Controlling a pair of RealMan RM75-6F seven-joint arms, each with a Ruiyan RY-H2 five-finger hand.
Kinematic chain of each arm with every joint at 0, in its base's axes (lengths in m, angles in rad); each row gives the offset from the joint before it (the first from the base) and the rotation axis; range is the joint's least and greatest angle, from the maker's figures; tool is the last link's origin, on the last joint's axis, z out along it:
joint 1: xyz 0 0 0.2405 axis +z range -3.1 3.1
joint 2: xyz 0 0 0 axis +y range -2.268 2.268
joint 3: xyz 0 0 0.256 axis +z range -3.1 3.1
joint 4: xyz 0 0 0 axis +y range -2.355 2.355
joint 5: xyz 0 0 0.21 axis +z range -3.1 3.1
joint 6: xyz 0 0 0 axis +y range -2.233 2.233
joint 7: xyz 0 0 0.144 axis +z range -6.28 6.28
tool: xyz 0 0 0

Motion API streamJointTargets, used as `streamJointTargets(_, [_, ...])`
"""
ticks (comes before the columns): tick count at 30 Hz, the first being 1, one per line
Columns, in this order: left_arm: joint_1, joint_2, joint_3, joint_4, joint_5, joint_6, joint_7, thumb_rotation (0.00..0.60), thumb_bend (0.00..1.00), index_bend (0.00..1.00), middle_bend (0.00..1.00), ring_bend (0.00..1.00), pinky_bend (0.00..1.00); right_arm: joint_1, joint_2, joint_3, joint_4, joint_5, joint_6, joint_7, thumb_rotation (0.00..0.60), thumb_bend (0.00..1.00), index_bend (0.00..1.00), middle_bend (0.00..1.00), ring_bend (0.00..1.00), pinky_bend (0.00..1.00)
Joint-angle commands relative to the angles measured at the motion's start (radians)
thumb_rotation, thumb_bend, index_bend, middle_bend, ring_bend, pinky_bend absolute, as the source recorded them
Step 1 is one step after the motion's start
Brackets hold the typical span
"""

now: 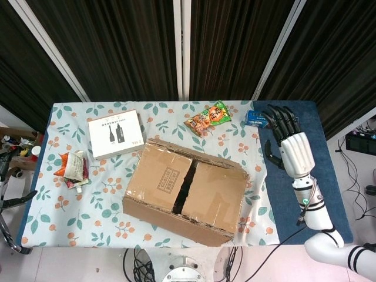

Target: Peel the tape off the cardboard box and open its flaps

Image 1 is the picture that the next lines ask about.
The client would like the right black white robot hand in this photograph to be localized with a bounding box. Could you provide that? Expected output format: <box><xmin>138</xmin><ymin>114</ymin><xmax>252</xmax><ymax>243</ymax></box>
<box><xmin>261</xmin><ymin>104</ymin><xmax>317</xmax><ymax>180</ymax></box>

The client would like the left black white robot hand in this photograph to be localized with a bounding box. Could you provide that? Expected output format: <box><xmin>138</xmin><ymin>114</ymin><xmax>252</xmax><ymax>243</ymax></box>
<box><xmin>0</xmin><ymin>152</ymin><xmax>38</xmax><ymax>211</ymax></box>

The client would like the large brown cardboard box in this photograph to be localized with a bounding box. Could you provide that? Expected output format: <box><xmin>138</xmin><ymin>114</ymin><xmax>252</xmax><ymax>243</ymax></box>
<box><xmin>122</xmin><ymin>137</ymin><xmax>250</xmax><ymax>248</ymax></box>

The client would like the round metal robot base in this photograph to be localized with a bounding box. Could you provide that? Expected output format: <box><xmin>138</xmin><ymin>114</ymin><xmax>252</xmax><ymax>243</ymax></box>
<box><xmin>161</xmin><ymin>255</ymin><xmax>206</xmax><ymax>282</ymax></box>

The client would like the cardboard box of clutter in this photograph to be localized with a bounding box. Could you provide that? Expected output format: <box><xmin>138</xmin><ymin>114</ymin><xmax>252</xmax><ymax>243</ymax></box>
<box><xmin>0</xmin><ymin>126</ymin><xmax>45</xmax><ymax>171</ymax></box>

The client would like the blue cookie box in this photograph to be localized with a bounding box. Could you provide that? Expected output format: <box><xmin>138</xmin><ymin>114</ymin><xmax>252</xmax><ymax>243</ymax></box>
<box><xmin>244</xmin><ymin>109</ymin><xmax>300</xmax><ymax>130</ymax></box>

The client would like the white flat product box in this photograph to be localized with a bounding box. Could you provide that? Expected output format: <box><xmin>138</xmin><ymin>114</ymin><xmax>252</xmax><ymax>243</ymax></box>
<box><xmin>88</xmin><ymin>109</ymin><xmax>146</xmax><ymax>160</ymax></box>

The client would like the orange snack packet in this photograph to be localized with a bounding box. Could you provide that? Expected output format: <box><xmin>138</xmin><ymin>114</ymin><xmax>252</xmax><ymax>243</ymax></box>
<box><xmin>53</xmin><ymin>153</ymin><xmax>70</xmax><ymax>177</ymax></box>

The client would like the small white pink pouch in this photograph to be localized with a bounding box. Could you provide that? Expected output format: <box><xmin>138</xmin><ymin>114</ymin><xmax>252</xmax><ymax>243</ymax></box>
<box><xmin>65</xmin><ymin>178</ymin><xmax>89</xmax><ymax>193</ymax></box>

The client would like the black electronic device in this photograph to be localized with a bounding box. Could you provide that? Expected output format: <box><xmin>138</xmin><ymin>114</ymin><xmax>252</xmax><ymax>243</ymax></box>
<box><xmin>345</xmin><ymin>130</ymin><xmax>376</xmax><ymax>156</ymax></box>

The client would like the white printed snack packet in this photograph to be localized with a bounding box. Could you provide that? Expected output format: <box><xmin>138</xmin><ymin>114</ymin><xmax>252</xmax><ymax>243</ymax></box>
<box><xmin>62</xmin><ymin>150</ymin><xmax>86</xmax><ymax>180</ymax></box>

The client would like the floral leaf tablecloth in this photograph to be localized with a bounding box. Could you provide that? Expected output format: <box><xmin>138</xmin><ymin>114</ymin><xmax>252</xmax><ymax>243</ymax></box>
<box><xmin>22</xmin><ymin>100</ymin><xmax>280</xmax><ymax>249</ymax></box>

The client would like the orange green snack bag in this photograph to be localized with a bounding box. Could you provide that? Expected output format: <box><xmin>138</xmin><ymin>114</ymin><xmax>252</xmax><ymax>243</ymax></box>
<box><xmin>183</xmin><ymin>100</ymin><xmax>232</xmax><ymax>138</ymax></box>

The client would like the black pleated curtain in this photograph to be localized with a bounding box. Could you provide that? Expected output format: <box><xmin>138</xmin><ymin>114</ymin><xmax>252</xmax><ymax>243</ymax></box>
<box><xmin>258</xmin><ymin>0</ymin><xmax>376</xmax><ymax>139</ymax></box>
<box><xmin>189</xmin><ymin>0</ymin><xmax>294</xmax><ymax>102</ymax></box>
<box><xmin>0</xmin><ymin>0</ymin><xmax>83</xmax><ymax>133</ymax></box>
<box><xmin>26</xmin><ymin>0</ymin><xmax>179</xmax><ymax>102</ymax></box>

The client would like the white partition frame post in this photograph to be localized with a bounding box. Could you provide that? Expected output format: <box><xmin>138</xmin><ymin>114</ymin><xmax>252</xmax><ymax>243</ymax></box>
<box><xmin>251</xmin><ymin>0</ymin><xmax>308</xmax><ymax>102</ymax></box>
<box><xmin>325</xmin><ymin>106</ymin><xmax>376</xmax><ymax>142</ymax></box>
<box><xmin>8</xmin><ymin>0</ymin><xmax>90</xmax><ymax>103</ymax></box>
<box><xmin>172</xmin><ymin>0</ymin><xmax>191</xmax><ymax>102</ymax></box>

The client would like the black cable bundle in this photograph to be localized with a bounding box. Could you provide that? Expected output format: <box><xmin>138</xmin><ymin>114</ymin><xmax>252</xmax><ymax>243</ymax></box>
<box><xmin>220</xmin><ymin>246</ymin><xmax>244</xmax><ymax>282</ymax></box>
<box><xmin>122</xmin><ymin>248</ymin><xmax>156</xmax><ymax>282</ymax></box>

